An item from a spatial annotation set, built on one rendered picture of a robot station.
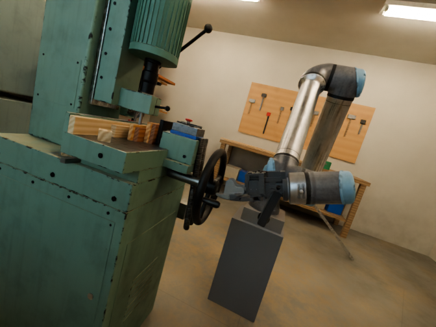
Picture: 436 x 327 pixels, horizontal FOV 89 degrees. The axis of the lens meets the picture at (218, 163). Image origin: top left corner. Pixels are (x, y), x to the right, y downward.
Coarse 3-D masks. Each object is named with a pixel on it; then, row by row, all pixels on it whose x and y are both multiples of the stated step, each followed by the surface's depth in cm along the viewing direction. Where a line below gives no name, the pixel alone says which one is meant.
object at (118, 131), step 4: (112, 128) 73; (116, 128) 73; (120, 128) 75; (124, 128) 77; (128, 128) 79; (112, 132) 73; (116, 132) 74; (120, 132) 75; (124, 132) 77; (112, 136) 73; (116, 136) 74; (120, 136) 76; (124, 136) 78
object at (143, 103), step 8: (120, 96) 83; (128, 96) 82; (136, 96) 81; (144, 96) 81; (152, 96) 80; (120, 104) 83; (128, 104) 83; (136, 104) 82; (144, 104) 81; (152, 104) 82; (144, 112) 81; (152, 112) 83
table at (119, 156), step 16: (64, 144) 61; (80, 144) 60; (96, 144) 59; (112, 144) 62; (128, 144) 68; (144, 144) 76; (96, 160) 59; (112, 160) 58; (128, 160) 58; (144, 160) 66; (160, 160) 76
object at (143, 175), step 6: (84, 162) 70; (96, 168) 69; (102, 168) 68; (156, 168) 75; (162, 168) 79; (114, 174) 67; (120, 174) 67; (126, 174) 66; (132, 174) 66; (138, 174) 65; (144, 174) 68; (150, 174) 72; (156, 174) 76; (162, 174) 80; (132, 180) 66; (138, 180) 66; (144, 180) 69
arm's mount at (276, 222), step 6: (246, 204) 133; (246, 210) 128; (252, 210) 126; (282, 210) 143; (246, 216) 128; (252, 216) 127; (276, 216) 128; (282, 216) 131; (252, 222) 127; (270, 222) 124; (276, 222) 123; (282, 222) 122; (270, 228) 124; (276, 228) 123
